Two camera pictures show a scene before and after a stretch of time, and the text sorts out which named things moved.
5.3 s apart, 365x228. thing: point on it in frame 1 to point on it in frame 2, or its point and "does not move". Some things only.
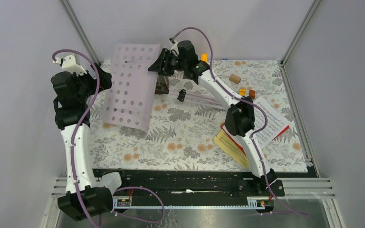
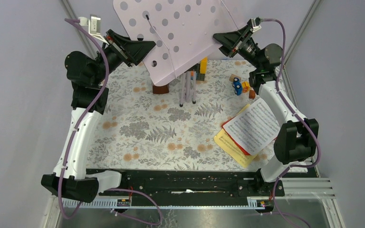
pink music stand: (130, 88) to (183, 31)
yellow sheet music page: (225, 142) does not move
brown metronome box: (162, 87) does not move
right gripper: (160, 65) to (233, 42)
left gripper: (104, 79) to (135, 50)
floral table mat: (183, 139) does not move
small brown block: (252, 94) does not move
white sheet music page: (276, 123) does not move
